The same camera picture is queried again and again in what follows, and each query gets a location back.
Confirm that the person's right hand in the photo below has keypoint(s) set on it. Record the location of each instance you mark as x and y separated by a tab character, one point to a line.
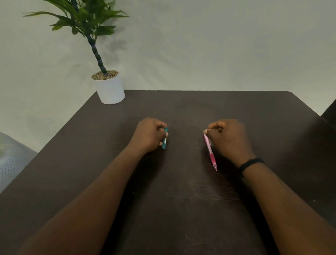
231	140

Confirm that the person's left hand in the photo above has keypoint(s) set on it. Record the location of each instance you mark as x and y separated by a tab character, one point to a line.
147	135

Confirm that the person's left fingers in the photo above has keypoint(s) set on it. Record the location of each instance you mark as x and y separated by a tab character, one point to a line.
161	134

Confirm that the person's right thumb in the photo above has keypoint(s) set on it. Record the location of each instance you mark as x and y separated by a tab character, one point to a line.
216	124

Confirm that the teal pen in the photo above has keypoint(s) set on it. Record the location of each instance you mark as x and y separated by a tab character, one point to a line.
164	141

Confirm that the pink pen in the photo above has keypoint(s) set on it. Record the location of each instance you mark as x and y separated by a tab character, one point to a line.
210	153

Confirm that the person's left forearm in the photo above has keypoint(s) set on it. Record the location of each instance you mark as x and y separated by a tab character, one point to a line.
78	207

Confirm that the person's right forearm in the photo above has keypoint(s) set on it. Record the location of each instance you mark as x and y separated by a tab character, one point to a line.
288	210

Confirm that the black wristband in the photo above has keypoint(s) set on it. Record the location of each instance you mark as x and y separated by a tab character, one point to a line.
249	163

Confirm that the white plant pot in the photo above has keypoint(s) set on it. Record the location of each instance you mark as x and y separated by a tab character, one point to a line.
109	89

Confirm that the green artificial plant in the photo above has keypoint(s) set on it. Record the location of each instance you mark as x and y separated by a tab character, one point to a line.
86	26

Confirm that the grey mesh chair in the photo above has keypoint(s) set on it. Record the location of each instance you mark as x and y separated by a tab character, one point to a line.
11	160

